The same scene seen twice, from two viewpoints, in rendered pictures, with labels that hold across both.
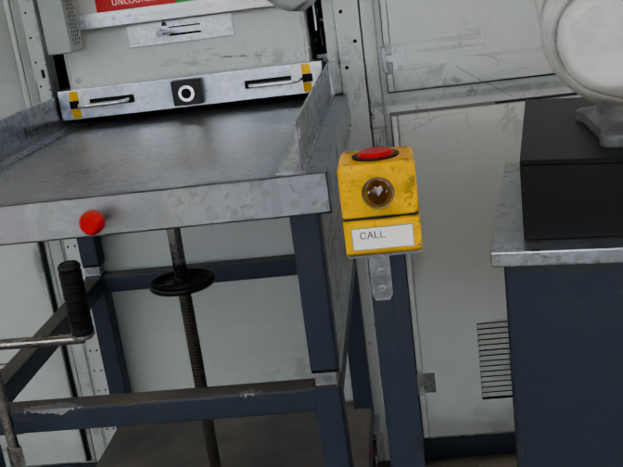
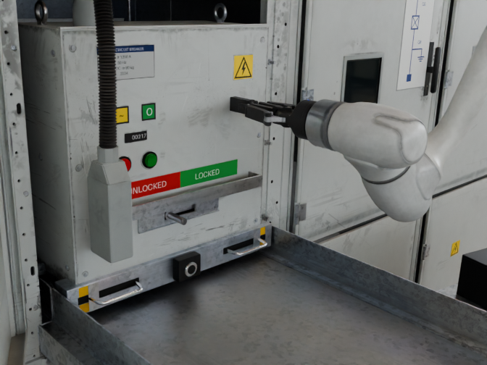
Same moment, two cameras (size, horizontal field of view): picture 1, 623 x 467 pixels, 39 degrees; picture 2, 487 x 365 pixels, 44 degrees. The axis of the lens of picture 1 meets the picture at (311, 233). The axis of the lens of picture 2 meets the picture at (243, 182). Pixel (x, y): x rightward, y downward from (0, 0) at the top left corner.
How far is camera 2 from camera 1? 1.44 m
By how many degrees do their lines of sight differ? 48
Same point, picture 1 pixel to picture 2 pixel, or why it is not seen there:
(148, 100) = (151, 280)
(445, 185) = not seen: hidden behind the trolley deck
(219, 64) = (204, 236)
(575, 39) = not seen: outside the picture
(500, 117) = (343, 242)
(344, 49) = (270, 209)
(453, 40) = (330, 196)
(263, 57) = (234, 226)
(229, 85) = (213, 253)
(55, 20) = (123, 227)
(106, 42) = not seen: hidden behind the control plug
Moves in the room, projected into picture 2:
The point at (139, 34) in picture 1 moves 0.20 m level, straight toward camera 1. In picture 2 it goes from (148, 219) to (232, 242)
